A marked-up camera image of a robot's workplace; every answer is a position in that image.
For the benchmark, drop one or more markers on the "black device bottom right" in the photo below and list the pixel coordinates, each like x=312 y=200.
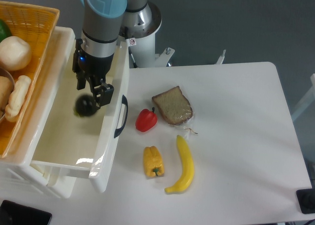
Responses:
x=306 y=200

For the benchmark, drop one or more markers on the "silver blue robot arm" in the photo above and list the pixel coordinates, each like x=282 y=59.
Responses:
x=107 y=23

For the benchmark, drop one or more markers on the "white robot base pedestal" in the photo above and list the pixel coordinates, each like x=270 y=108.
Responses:
x=139 y=30

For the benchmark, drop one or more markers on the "yellow bell pepper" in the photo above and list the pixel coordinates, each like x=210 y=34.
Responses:
x=153 y=162

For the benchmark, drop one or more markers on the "round white bun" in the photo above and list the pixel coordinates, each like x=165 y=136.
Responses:
x=15 y=53

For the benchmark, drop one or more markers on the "white plastic drawer cabinet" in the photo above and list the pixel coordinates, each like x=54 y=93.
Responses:
x=18 y=174

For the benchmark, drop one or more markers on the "wrapped brown bread slice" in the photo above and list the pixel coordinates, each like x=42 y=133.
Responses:
x=175 y=109

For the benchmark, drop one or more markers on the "dark blue drawer handle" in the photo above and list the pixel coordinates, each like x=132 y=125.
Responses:
x=122 y=119

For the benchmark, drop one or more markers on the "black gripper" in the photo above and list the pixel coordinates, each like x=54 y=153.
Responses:
x=94 y=70

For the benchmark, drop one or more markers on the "tan bread loaf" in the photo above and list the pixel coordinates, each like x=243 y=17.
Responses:
x=6 y=87

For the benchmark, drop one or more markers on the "yellow banana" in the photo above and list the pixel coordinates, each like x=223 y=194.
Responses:
x=186 y=178

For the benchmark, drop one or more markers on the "open white upper drawer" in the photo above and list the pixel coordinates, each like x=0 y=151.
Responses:
x=73 y=147

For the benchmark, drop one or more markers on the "red bell pepper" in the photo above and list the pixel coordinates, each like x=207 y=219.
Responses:
x=146 y=120

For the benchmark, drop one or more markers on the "black device bottom left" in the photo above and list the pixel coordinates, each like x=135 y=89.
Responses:
x=12 y=213

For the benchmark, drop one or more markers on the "dark purple mangosteen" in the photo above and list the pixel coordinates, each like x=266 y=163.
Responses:
x=85 y=106

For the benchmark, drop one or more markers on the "orange plastic basket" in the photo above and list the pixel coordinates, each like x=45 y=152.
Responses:
x=33 y=24

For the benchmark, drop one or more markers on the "green vegetable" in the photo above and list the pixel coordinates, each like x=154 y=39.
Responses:
x=5 y=31

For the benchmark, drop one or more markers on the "pale twisted bread roll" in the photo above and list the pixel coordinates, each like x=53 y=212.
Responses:
x=17 y=98

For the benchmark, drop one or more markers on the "black device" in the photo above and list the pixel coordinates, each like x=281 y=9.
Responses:
x=306 y=200
x=12 y=213

